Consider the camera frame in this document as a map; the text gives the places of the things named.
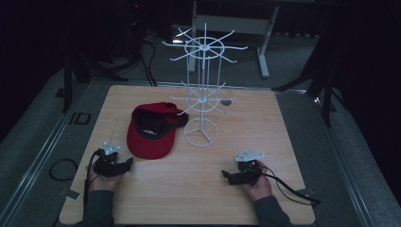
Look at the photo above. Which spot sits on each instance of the red baseball cap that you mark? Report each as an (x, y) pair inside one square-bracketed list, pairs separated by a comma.
[(150, 138)]

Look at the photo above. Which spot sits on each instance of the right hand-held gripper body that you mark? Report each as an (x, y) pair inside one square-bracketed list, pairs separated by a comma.
[(247, 171)]

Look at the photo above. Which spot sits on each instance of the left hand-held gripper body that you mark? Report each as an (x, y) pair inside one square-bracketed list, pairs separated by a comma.
[(106, 166)]

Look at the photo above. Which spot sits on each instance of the black rectangular frame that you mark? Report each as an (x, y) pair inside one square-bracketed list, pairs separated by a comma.
[(75, 118)]

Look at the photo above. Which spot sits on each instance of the black stand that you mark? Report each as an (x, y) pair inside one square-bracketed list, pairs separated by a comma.
[(67, 91), (327, 94)]

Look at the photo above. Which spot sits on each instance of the grey round table grommet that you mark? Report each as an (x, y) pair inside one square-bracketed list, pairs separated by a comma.
[(226, 102)]

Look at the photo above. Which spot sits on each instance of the person's left hand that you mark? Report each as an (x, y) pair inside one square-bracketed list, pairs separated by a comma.
[(104, 182)]

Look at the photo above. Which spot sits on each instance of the person's right hand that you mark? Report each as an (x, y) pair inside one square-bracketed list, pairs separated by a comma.
[(261, 187)]

